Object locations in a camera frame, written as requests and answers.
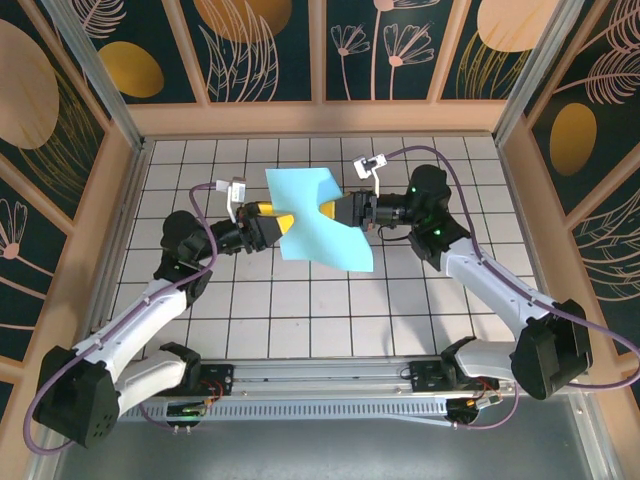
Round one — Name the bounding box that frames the light blue paper sheet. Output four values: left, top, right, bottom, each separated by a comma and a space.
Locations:
263, 167, 375, 274

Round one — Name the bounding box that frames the grey metal sheet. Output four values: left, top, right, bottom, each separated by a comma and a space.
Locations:
27, 392, 619, 480

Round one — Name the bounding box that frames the thin black cable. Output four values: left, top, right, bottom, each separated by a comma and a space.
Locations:
377, 223, 412, 244

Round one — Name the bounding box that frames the purple cable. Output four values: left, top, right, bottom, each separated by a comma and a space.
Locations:
24, 182, 221, 454
384, 144, 640, 432

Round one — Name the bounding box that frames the aluminium side rail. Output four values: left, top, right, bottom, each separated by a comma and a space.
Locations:
494, 139, 572, 357
74, 142, 154, 361

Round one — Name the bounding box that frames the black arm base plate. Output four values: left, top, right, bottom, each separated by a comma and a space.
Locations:
409, 359, 464, 394
197, 363, 235, 397

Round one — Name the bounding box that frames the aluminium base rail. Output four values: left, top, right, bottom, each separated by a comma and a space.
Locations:
49, 353, 594, 401

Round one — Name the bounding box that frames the aluminium corner post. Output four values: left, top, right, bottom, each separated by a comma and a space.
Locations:
493, 0, 587, 146
39, 0, 149, 151

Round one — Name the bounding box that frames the control board with wires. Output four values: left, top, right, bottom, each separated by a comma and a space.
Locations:
164, 397, 211, 435
446, 389, 504, 430

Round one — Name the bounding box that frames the grey slotted cable duct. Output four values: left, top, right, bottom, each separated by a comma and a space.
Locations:
69, 397, 454, 429

